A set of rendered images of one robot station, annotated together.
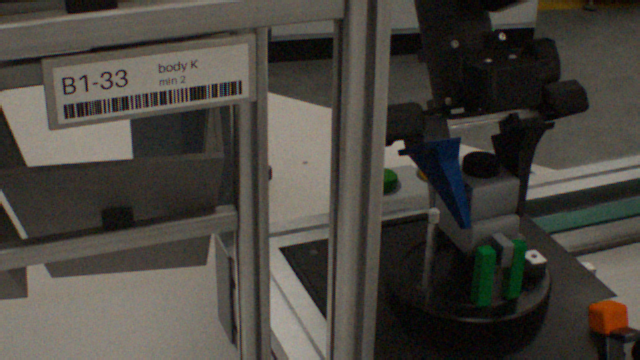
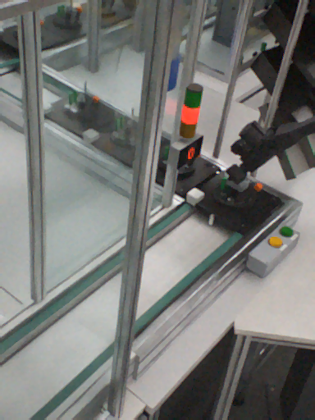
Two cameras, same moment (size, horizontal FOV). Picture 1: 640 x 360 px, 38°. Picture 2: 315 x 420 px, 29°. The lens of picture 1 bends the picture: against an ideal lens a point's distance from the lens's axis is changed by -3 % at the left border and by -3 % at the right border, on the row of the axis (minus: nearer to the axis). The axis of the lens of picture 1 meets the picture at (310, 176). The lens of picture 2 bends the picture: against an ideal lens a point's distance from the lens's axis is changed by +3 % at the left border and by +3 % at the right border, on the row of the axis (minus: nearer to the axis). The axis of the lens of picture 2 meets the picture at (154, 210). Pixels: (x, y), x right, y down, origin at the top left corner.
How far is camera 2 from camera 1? 2.38 m
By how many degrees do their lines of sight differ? 105
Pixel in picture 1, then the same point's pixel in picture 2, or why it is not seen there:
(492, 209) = not seen: hidden behind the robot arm
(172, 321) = (304, 220)
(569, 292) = (212, 203)
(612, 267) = (210, 244)
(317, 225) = (285, 212)
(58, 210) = (285, 120)
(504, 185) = not seen: hidden behind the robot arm
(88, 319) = not seen: outside the picture
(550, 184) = (242, 251)
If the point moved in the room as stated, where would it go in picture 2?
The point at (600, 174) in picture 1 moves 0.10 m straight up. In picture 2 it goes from (230, 262) to (237, 238)
